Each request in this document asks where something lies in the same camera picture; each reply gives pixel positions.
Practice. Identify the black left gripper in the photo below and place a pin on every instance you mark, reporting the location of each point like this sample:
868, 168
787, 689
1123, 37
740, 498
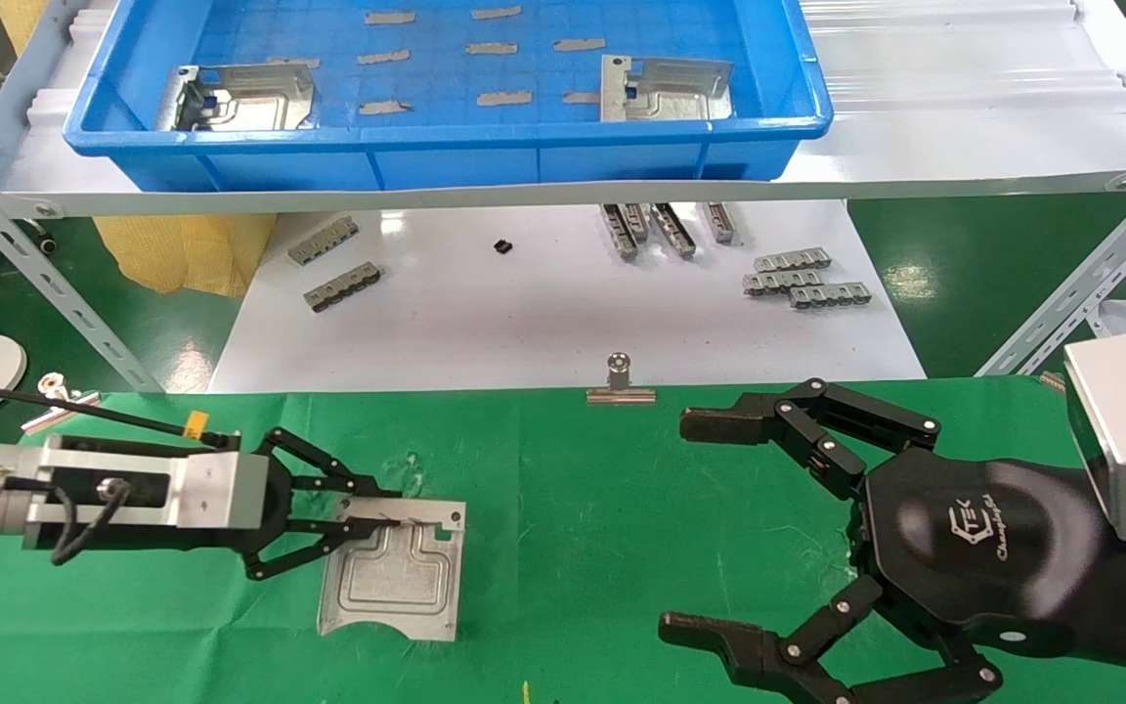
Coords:
280, 508

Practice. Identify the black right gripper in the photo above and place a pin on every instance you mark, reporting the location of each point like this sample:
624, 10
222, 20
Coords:
974, 543

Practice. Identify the stamped sheet metal part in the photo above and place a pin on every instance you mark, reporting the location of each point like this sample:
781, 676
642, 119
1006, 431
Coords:
260, 98
397, 587
680, 98

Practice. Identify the green table cloth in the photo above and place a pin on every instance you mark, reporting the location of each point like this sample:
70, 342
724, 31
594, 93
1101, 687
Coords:
573, 508

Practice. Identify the grey metal connector strip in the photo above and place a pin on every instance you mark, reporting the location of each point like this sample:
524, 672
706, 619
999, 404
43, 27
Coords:
722, 223
324, 242
778, 283
637, 221
793, 260
619, 233
674, 231
832, 296
343, 287

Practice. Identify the yellow mesh bag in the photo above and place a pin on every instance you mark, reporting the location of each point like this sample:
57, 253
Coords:
182, 254

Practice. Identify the white lower board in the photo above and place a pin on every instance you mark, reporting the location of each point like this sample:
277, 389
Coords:
524, 313

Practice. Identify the slotted metal angle brace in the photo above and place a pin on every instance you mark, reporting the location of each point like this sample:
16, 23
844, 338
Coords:
1091, 274
45, 284

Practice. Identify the blue plastic bin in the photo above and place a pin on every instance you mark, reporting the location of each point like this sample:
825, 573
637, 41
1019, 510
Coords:
446, 161

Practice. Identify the grey tape strip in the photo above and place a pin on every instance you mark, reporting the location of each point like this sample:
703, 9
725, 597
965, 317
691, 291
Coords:
504, 98
497, 13
384, 58
390, 18
492, 48
581, 45
387, 108
294, 63
581, 98

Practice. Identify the white shelf board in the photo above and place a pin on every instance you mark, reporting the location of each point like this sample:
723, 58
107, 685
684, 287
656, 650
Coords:
964, 147

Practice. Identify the white corrugated plastic sheet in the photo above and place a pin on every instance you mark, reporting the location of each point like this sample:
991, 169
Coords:
964, 59
60, 93

